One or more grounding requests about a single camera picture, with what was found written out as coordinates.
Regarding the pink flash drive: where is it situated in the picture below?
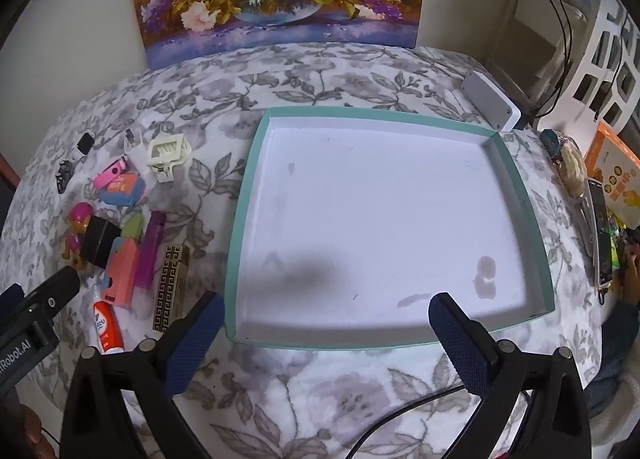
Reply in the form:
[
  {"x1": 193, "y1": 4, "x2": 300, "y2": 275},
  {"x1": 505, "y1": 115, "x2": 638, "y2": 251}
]
[{"x1": 92, "y1": 159, "x2": 130, "y2": 188}]

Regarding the orange blue utility knife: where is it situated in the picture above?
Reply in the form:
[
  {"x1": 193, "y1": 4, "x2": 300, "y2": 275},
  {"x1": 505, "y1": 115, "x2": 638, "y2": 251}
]
[{"x1": 98, "y1": 174, "x2": 147, "y2": 207}]

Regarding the white lattice shelf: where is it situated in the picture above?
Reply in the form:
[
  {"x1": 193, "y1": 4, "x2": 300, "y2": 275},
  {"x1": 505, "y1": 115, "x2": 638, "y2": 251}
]
[{"x1": 545, "y1": 0, "x2": 640, "y2": 140}]

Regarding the black plug charger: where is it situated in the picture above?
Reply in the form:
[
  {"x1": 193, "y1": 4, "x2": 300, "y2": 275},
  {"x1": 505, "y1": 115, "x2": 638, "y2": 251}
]
[{"x1": 80, "y1": 216, "x2": 122, "y2": 270}]

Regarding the white rectangular power bank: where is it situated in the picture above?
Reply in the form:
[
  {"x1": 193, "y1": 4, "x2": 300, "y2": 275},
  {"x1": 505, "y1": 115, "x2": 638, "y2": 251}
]
[{"x1": 461, "y1": 72, "x2": 521, "y2": 132}]

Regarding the smartphone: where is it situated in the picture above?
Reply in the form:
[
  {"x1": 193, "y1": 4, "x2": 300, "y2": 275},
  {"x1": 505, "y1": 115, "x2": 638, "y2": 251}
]
[{"x1": 586, "y1": 178, "x2": 615, "y2": 287}]

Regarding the black hanging cable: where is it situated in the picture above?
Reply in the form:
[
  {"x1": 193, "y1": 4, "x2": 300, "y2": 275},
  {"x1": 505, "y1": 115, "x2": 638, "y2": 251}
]
[{"x1": 530, "y1": 0, "x2": 576, "y2": 115}]

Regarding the orange book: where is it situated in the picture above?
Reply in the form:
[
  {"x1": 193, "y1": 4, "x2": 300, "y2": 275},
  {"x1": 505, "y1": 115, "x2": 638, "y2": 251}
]
[{"x1": 582, "y1": 120, "x2": 640, "y2": 230}]

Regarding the orange pink plastic case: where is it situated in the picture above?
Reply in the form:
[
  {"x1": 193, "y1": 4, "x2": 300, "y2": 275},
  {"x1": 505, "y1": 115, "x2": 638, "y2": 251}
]
[{"x1": 100, "y1": 213, "x2": 146, "y2": 310}]

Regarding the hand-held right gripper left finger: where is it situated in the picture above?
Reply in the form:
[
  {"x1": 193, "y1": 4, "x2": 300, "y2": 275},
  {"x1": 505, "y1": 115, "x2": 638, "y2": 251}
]
[{"x1": 60, "y1": 290, "x2": 226, "y2": 459}]

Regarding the green colourful packet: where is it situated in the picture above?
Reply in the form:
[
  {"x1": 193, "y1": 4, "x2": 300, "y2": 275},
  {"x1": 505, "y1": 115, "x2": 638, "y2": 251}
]
[{"x1": 607, "y1": 209, "x2": 633, "y2": 270}]

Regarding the white wooden stool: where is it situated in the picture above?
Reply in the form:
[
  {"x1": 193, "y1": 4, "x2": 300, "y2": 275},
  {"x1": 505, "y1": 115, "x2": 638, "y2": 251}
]
[{"x1": 480, "y1": 0, "x2": 588, "y2": 110}]

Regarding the pink toy dog figure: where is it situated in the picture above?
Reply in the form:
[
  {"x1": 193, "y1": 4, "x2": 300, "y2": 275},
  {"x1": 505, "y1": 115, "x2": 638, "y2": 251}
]
[{"x1": 61, "y1": 202, "x2": 96, "y2": 270}]

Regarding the gold patterned lighter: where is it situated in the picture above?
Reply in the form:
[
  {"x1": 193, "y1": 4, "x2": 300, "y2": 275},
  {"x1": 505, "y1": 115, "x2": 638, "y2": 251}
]
[{"x1": 152, "y1": 245, "x2": 191, "y2": 335}]

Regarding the white red small tube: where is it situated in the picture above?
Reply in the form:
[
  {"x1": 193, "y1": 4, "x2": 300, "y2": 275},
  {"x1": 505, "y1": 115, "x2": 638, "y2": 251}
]
[{"x1": 91, "y1": 284, "x2": 126, "y2": 355}]

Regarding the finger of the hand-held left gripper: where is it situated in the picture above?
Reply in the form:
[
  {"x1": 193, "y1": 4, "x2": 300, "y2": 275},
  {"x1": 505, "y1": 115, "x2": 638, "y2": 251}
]
[{"x1": 22, "y1": 266, "x2": 81, "y2": 325}]

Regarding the dark blue cloth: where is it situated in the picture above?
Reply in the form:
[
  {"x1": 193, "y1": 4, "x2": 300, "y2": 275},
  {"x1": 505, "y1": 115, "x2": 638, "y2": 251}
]
[{"x1": 585, "y1": 299, "x2": 640, "y2": 420}]

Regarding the purple lighter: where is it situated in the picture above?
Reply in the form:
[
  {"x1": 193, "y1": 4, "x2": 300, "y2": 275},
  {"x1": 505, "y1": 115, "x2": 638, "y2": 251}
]
[{"x1": 134, "y1": 210, "x2": 167, "y2": 290}]

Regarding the cream mesh bundle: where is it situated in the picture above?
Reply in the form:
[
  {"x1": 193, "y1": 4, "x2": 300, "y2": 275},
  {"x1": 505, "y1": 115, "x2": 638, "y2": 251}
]
[{"x1": 557, "y1": 136, "x2": 588, "y2": 197}]

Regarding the teal cardboard box lid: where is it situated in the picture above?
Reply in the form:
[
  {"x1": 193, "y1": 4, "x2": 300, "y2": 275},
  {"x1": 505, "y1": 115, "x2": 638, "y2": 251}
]
[{"x1": 223, "y1": 106, "x2": 556, "y2": 351}]

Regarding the red-brown furniture edge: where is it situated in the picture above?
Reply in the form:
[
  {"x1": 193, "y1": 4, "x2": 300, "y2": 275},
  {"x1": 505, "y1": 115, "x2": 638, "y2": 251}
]
[{"x1": 0, "y1": 152, "x2": 21, "y2": 190}]

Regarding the blue round tin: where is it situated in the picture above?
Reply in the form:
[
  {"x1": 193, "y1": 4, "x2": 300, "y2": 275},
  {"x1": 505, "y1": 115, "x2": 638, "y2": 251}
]
[{"x1": 540, "y1": 128, "x2": 566, "y2": 160}]

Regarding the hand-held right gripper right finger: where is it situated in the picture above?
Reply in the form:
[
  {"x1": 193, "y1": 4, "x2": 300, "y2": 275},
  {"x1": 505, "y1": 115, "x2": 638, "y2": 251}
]
[{"x1": 428, "y1": 292, "x2": 592, "y2": 459}]

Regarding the thin black cable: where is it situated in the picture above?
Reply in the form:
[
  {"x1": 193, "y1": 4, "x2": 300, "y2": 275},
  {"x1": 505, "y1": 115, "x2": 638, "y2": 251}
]
[{"x1": 345, "y1": 384, "x2": 481, "y2": 459}]

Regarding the grey floral blanket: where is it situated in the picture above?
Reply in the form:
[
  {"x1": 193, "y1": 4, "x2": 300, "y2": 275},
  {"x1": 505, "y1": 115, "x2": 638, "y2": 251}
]
[{"x1": 0, "y1": 42, "x2": 608, "y2": 459}]

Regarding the cream plastic hair clip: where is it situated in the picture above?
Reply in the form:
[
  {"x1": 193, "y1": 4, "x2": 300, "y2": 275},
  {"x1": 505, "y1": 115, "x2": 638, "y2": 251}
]
[{"x1": 146, "y1": 135, "x2": 193, "y2": 183}]

